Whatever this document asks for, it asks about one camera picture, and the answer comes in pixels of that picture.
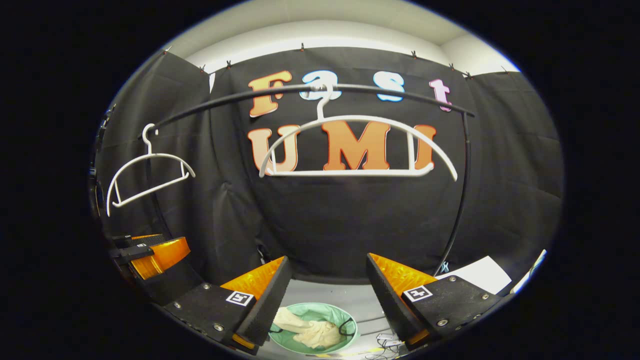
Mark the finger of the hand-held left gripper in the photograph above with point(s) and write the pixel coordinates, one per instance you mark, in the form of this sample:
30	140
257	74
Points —
165	255
140	239

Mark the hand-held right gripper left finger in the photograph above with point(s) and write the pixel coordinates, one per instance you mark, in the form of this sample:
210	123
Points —
272	295

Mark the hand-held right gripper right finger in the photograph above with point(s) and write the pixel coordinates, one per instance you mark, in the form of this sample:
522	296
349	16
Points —
387	295

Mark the green laundry hamper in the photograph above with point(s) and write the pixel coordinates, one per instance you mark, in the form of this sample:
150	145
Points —
320	312

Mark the cream button shirt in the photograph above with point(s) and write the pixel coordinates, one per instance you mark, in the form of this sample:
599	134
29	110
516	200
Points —
315	335

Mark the white plastic hanger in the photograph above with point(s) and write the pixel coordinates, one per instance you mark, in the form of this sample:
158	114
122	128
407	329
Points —
150	155
350	173

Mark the small blue clip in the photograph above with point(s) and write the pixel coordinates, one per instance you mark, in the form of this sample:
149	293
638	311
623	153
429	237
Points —
444	267

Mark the black backdrop cloth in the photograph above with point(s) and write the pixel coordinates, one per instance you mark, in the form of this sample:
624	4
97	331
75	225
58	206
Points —
350	225

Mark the white paper sheet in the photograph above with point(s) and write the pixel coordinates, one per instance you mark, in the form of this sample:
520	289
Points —
480	275

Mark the white board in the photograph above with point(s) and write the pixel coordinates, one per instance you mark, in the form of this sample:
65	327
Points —
530	270

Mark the row of small cloth clips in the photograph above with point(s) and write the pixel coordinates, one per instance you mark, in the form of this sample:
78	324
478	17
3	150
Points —
302	47

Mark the black clothes rail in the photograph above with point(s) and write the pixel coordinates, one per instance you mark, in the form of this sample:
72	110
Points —
467	150

